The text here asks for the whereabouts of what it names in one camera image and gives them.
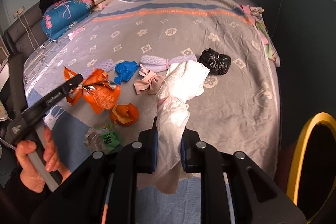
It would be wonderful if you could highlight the white charging cable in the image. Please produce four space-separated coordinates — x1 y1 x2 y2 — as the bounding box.
15 12 57 83

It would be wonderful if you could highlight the lilac knitted cloth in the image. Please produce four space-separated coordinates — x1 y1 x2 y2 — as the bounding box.
96 53 197 73

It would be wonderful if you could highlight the orange snack wrapper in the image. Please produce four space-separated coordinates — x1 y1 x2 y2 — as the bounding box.
66 68 121 114

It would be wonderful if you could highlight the blue floral folded quilt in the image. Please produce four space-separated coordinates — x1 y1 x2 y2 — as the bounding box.
41 0 93 40

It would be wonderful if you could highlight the person's left hand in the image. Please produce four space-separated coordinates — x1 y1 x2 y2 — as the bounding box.
15 126 71 193

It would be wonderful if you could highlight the orange peel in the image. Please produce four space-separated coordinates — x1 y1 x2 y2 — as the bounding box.
110 103 139 126

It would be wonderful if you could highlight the black plastic bag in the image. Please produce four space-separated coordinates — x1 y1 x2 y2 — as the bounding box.
198 48 231 76

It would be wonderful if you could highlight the white plastic bag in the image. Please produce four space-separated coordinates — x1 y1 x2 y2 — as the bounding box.
137 60 210 194

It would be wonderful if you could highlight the blue crumpled cloth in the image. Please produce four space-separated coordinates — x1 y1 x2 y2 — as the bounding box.
114 61 139 85

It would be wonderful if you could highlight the green silver snack wrapper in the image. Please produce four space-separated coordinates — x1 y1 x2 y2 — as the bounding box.
84 122 121 154

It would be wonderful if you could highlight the grey patterned bed sheet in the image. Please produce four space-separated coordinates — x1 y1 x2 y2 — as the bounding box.
25 0 280 177

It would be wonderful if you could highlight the pink cloth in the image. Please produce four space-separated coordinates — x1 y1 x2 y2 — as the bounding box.
134 64 165 95

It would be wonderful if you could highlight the yellow rimmed trash bin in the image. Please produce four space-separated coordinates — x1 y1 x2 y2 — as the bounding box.
286 112 336 224

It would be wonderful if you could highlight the grey upholstered headboard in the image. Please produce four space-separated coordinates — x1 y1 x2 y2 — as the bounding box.
3 2 47 58

